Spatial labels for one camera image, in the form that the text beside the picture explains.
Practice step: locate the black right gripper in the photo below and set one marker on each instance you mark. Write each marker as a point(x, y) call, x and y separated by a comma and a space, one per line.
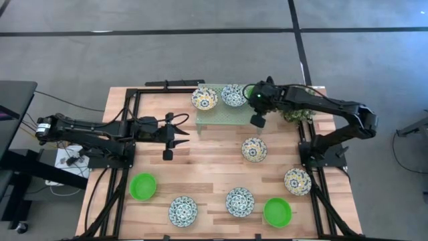
point(264, 97)

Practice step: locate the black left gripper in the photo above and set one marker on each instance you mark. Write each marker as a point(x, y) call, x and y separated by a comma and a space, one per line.
point(168, 137)

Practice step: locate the green plastic bowl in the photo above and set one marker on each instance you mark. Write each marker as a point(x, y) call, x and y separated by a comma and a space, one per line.
point(277, 212)
point(249, 91)
point(143, 186)

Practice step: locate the blue patterned ceramic bowl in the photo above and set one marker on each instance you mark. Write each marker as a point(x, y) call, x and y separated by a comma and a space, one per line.
point(239, 202)
point(234, 95)
point(183, 211)

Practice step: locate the yellow patterned ceramic bowl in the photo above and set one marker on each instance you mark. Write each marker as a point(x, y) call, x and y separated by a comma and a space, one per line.
point(254, 150)
point(204, 98)
point(297, 181)

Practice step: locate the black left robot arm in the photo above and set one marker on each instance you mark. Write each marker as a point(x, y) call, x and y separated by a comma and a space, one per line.
point(83, 129)

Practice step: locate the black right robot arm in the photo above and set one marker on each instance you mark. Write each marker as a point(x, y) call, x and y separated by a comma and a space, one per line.
point(334, 107)

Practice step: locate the black loop hook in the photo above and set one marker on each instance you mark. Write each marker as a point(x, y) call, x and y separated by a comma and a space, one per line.
point(269, 79)

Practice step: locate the small green potted plant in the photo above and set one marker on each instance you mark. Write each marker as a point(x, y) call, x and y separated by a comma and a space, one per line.
point(297, 115)

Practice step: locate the green perforated metal shelf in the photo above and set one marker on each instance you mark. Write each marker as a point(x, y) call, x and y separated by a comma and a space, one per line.
point(227, 115)

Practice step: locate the white power strip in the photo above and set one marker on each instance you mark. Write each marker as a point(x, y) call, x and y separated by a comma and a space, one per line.
point(83, 170)

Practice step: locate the black stand leg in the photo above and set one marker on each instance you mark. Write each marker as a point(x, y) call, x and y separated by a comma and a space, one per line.
point(414, 129)

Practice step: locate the black desk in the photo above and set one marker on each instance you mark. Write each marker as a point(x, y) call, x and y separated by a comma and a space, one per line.
point(16, 97)

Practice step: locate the black caster wheel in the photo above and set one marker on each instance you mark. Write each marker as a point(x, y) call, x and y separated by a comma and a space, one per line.
point(21, 227)

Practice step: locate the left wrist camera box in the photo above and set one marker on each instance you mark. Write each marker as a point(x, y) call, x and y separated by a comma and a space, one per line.
point(148, 122)

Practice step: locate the black aluminium frame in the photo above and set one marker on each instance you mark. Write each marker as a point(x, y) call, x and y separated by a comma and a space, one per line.
point(136, 103)

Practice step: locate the black bracket bar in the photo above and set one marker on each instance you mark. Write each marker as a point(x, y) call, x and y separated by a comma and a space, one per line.
point(174, 83)

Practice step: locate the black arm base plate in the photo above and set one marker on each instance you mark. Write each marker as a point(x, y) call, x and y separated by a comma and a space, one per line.
point(110, 163)
point(331, 160)

